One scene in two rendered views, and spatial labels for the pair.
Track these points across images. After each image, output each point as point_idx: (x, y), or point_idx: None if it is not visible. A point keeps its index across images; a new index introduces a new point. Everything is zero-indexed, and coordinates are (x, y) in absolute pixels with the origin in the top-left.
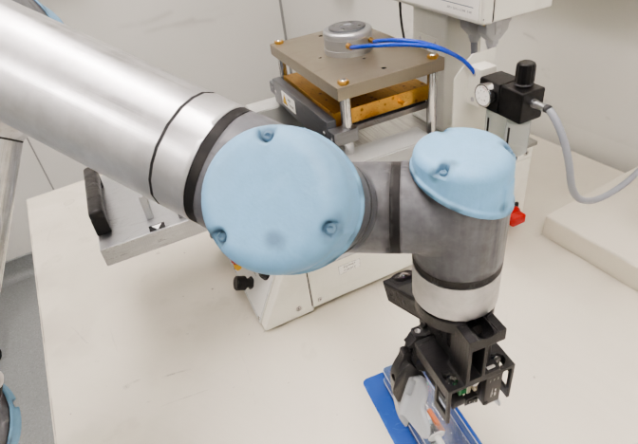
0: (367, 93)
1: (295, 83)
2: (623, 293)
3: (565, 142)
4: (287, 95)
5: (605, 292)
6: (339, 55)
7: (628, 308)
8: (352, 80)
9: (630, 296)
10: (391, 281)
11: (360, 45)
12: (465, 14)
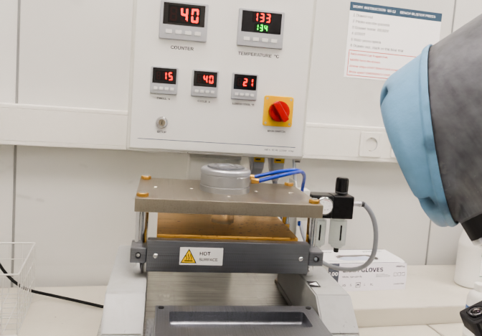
0: (265, 224)
1: (195, 234)
2: (368, 331)
3: (376, 222)
4: (201, 247)
5: (366, 335)
6: (243, 191)
7: (382, 335)
8: (308, 200)
9: (371, 330)
10: (481, 317)
11: (275, 175)
12: (287, 153)
